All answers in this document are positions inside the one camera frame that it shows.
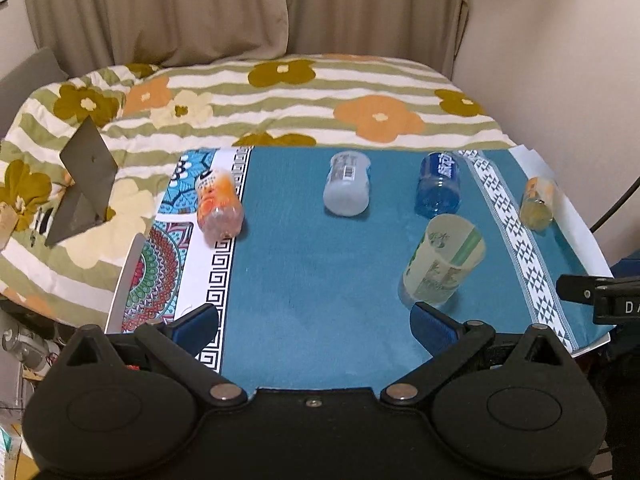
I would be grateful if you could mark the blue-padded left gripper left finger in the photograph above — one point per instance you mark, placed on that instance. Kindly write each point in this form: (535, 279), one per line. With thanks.
(173, 347)

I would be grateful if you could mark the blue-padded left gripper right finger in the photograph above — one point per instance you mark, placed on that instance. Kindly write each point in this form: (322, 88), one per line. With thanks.
(454, 347)

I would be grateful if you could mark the clear cup with green label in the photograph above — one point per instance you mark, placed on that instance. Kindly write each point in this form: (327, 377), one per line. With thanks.
(450, 249)

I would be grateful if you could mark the orange clear plastic cup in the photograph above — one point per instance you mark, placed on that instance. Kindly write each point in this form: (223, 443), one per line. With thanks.
(220, 213)

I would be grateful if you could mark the blue plastic cup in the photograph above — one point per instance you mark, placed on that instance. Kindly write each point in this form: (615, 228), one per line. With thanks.
(438, 189)

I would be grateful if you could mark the small yellow orange cup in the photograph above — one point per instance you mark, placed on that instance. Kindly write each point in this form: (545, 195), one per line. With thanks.
(537, 204)

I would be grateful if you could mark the frosted white plastic cup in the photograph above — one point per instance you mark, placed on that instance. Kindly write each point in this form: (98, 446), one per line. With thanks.
(347, 189)

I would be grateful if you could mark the teal patterned cloth mat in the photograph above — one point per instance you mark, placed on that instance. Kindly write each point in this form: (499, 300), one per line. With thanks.
(307, 300)

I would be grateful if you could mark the white board under mat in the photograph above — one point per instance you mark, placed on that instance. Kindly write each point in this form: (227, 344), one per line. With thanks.
(570, 223)

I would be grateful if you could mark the grey open laptop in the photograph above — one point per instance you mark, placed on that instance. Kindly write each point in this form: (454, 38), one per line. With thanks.
(93, 170)

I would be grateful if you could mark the floral striped duvet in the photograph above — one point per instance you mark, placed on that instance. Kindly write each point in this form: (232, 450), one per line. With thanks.
(150, 116)

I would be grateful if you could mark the grey headboard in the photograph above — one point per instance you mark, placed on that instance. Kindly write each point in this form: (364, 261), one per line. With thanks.
(39, 69)

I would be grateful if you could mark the beige curtains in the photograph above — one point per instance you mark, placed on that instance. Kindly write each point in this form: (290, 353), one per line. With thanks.
(89, 34)

